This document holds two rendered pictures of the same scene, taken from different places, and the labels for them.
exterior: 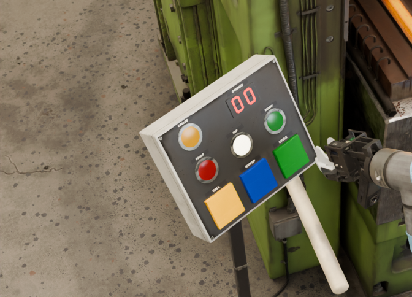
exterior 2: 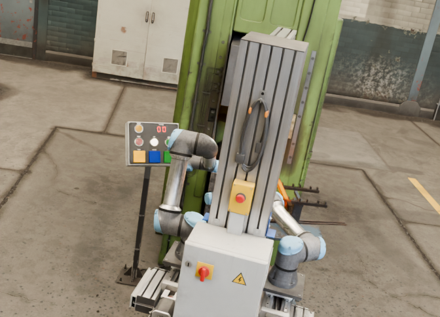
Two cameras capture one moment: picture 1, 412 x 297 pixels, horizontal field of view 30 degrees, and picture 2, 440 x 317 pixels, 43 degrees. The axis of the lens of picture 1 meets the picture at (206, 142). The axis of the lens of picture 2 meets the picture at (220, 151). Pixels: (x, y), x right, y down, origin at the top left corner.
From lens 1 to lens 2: 2.38 m
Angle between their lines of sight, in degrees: 28
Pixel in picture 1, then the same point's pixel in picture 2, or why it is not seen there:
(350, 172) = not seen: hidden behind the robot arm
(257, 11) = (183, 116)
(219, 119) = (150, 130)
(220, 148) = (146, 138)
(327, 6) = (207, 127)
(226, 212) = (138, 158)
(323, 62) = not seen: hidden behind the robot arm
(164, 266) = (118, 244)
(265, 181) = (156, 158)
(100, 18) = (154, 173)
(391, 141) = (211, 183)
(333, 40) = not seen: hidden behind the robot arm
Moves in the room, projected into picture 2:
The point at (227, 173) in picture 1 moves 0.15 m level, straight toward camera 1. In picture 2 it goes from (145, 147) to (136, 154)
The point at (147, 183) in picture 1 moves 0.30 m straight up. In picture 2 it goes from (131, 221) to (135, 190)
